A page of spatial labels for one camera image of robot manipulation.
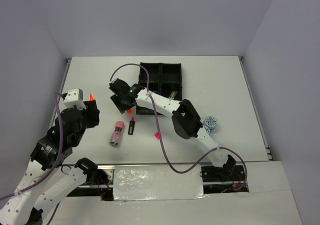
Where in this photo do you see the orange tip black highlighter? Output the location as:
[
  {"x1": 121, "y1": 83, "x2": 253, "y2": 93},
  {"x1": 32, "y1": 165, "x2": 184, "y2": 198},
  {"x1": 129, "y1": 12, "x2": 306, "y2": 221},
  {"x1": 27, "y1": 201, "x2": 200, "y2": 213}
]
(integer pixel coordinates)
[{"x1": 89, "y1": 93, "x2": 96, "y2": 102}]

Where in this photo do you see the pink tip black highlighter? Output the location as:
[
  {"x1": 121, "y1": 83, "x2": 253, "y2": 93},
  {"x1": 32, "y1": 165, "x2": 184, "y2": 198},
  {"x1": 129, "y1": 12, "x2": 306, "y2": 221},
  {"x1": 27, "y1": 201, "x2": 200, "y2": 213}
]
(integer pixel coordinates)
[{"x1": 128, "y1": 117, "x2": 135, "y2": 136}]

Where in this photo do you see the pink highlighter cap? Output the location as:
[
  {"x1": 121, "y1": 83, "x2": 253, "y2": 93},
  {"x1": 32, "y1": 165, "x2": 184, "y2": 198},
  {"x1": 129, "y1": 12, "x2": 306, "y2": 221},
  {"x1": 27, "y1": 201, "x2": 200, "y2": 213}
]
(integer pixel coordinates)
[{"x1": 154, "y1": 132, "x2": 160, "y2": 140}]

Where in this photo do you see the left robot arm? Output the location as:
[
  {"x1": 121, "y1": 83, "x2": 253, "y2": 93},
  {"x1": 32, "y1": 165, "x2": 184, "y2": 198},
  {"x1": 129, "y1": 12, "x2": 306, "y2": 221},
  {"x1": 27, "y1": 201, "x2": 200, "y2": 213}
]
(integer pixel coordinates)
[{"x1": 0, "y1": 100, "x2": 100, "y2": 225}]

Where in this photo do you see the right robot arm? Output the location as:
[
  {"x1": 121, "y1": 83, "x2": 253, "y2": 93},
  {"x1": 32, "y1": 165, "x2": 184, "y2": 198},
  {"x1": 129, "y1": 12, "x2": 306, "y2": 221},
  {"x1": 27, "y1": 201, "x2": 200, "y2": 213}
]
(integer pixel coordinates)
[{"x1": 109, "y1": 78, "x2": 236, "y2": 181}]

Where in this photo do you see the pink bottle of pens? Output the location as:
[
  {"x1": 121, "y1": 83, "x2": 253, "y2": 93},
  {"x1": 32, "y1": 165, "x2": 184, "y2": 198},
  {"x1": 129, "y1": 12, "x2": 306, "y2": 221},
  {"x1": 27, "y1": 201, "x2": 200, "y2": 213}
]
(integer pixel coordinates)
[{"x1": 109, "y1": 121, "x2": 125, "y2": 147}]

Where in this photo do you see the black compartment tray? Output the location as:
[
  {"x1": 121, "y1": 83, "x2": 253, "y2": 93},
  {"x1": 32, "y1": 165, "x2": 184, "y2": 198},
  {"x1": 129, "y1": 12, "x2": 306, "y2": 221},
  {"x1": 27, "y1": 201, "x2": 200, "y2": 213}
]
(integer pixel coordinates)
[{"x1": 138, "y1": 62, "x2": 183, "y2": 101}]

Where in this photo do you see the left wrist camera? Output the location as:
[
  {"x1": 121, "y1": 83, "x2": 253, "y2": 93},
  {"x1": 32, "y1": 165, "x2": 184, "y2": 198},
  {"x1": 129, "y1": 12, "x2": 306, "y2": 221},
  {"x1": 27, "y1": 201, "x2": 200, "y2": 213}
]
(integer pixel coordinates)
[{"x1": 62, "y1": 88, "x2": 86, "y2": 111}]

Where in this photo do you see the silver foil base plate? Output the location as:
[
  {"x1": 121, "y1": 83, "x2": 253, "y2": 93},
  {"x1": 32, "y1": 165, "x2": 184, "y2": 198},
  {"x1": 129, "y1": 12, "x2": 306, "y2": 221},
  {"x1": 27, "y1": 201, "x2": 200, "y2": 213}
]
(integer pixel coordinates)
[{"x1": 113, "y1": 165, "x2": 205, "y2": 201}]

